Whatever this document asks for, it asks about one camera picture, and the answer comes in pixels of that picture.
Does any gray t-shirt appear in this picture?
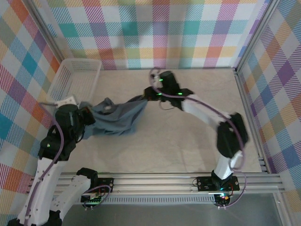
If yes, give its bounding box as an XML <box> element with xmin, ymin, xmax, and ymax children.
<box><xmin>83</xmin><ymin>93</ymin><xmax>151</xmax><ymax>142</ymax></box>

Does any white perforated plastic basket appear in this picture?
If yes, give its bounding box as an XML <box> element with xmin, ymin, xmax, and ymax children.
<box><xmin>47</xmin><ymin>58</ymin><xmax>102</xmax><ymax>109</ymax></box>

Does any gray metal panel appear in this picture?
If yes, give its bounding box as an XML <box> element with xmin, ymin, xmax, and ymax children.
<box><xmin>30</xmin><ymin>194</ymin><xmax>283</xmax><ymax>226</ymax></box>

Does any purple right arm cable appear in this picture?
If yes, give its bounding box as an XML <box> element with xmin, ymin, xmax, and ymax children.
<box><xmin>149</xmin><ymin>67</ymin><xmax>247</xmax><ymax>209</ymax></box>

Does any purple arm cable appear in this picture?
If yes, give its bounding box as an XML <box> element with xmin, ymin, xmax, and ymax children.
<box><xmin>149</xmin><ymin>67</ymin><xmax>247</xmax><ymax>209</ymax></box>
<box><xmin>24</xmin><ymin>102</ymin><xmax>112</xmax><ymax>219</ymax></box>

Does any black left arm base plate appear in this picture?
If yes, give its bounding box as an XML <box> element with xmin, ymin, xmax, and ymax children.
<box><xmin>97</xmin><ymin>178</ymin><xmax>115</xmax><ymax>193</ymax></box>

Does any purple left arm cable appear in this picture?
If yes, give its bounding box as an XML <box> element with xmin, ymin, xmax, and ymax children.
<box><xmin>24</xmin><ymin>102</ymin><xmax>112</xmax><ymax>219</ymax></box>

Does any aluminium side rail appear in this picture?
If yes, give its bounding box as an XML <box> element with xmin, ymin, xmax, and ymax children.
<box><xmin>234</xmin><ymin>68</ymin><xmax>270</xmax><ymax>174</ymax></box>

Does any aluminium corner post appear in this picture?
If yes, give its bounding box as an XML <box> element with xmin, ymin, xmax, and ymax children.
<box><xmin>23</xmin><ymin>0</ymin><xmax>65</xmax><ymax>63</ymax></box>
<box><xmin>234</xmin><ymin>0</ymin><xmax>282</xmax><ymax>71</ymax></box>

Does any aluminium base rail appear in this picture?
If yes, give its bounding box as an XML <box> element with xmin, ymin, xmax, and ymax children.
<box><xmin>30</xmin><ymin>171</ymin><xmax>286</xmax><ymax>196</ymax></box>

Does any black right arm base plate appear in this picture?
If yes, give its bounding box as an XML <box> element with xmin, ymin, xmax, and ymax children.
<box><xmin>196</xmin><ymin>176</ymin><xmax>239</xmax><ymax>191</ymax></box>

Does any slotted gray cable duct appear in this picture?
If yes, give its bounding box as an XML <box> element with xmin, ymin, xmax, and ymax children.
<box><xmin>50</xmin><ymin>196</ymin><xmax>217</xmax><ymax>205</ymax></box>

